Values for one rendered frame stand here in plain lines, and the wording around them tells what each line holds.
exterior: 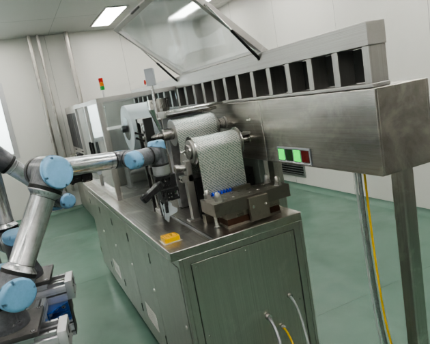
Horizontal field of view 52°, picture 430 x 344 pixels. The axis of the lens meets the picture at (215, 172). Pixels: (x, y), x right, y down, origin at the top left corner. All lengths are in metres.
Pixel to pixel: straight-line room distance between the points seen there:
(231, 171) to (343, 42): 0.88
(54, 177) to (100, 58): 6.18
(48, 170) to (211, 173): 0.85
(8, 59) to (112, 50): 1.60
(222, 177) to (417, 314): 1.02
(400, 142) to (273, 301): 0.97
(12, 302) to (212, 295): 0.82
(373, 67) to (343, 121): 0.23
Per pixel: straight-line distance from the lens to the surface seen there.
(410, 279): 1.91
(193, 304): 1.97
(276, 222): 2.05
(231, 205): 1.99
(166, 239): 1.97
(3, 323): 1.77
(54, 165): 1.61
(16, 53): 7.59
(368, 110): 1.57
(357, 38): 1.59
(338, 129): 1.70
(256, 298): 2.10
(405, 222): 1.82
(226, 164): 2.17
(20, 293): 1.61
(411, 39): 4.53
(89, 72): 7.65
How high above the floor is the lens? 1.52
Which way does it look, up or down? 10 degrees down
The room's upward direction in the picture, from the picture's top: 10 degrees counter-clockwise
